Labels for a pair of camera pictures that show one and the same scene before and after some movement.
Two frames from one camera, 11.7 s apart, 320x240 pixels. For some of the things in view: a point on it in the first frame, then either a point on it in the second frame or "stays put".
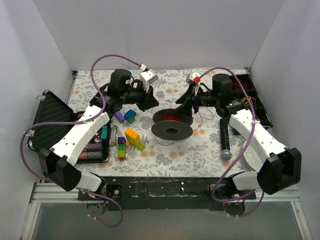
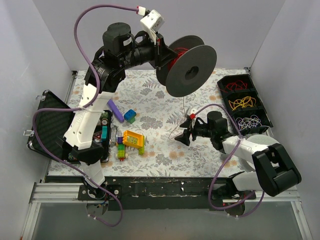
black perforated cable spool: x=170 y=124 to x=187 y=73
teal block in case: x=104 y=132 stays put
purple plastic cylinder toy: x=119 y=116 stays put
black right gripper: x=193 y=100 to x=193 y=128
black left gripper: x=145 y=97 to x=160 y=50
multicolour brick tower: x=121 y=141 stays put
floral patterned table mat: x=136 y=150 stays put
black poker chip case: x=95 y=149 stays put
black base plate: x=166 y=193 stays put
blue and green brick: x=129 y=116 stays put
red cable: x=169 y=116 to x=180 y=51
